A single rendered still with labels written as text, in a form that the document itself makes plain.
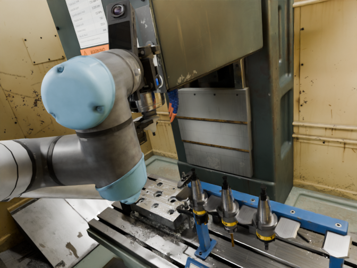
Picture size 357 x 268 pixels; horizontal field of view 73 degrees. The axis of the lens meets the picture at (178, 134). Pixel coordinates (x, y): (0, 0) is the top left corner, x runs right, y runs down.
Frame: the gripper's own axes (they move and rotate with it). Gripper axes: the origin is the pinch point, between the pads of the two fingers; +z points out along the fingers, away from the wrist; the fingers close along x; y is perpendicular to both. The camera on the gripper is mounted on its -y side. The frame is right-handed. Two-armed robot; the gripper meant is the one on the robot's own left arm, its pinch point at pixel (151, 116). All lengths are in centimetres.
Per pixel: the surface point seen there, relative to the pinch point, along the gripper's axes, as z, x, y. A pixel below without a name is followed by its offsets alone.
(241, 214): -17, 46, 20
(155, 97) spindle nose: -2.8, 7.8, -9.1
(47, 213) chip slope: -31, -87, 63
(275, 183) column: 46, 35, 56
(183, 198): -18.8, 26.5, 20.4
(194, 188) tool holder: -18.0, 31.3, 15.3
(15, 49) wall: -4, -101, -38
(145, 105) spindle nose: -7.0, 5.6, -7.3
